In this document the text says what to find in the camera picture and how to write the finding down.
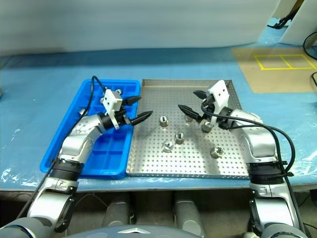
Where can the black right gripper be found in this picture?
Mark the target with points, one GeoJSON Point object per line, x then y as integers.
{"type": "Point", "coordinates": [207, 111]}

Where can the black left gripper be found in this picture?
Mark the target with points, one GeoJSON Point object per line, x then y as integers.
{"type": "Point", "coordinates": [124, 118]}

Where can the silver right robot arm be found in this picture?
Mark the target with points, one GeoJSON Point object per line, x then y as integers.
{"type": "Point", "coordinates": [260, 141]}

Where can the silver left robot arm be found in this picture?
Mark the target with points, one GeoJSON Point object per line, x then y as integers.
{"type": "Point", "coordinates": [79, 138]}

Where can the blue compartment tray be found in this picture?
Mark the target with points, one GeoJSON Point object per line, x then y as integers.
{"type": "Point", "coordinates": [116, 153]}

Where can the perforated metal tray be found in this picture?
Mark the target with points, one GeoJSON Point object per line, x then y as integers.
{"type": "Point", "coordinates": [188, 161]}

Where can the brown cardboard mat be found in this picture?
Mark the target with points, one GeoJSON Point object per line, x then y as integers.
{"type": "Point", "coordinates": [272, 79]}

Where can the white backdrop sheet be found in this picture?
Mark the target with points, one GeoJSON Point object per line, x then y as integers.
{"type": "Point", "coordinates": [123, 24]}

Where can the grey rounded cylinder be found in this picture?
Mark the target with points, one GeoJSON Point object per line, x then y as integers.
{"type": "Point", "coordinates": [116, 210]}
{"type": "Point", "coordinates": [188, 213]}

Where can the black metal stand foot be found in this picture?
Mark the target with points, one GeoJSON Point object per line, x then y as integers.
{"type": "Point", "coordinates": [281, 23]}

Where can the white foam board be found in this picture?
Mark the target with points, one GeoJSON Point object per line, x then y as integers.
{"type": "Point", "coordinates": [297, 32]}

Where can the grey robot torso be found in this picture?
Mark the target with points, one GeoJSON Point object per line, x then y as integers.
{"type": "Point", "coordinates": [99, 234]}

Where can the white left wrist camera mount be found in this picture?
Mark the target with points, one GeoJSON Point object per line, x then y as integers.
{"type": "Point", "coordinates": [111, 99]}

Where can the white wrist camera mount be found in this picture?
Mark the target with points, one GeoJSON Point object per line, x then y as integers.
{"type": "Point", "coordinates": [220, 91]}
{"type": "Point", "coordinates": [111, 99]}

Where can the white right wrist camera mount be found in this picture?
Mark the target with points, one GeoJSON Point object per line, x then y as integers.
{"type": "Point", "coordinates": [220, 91]}

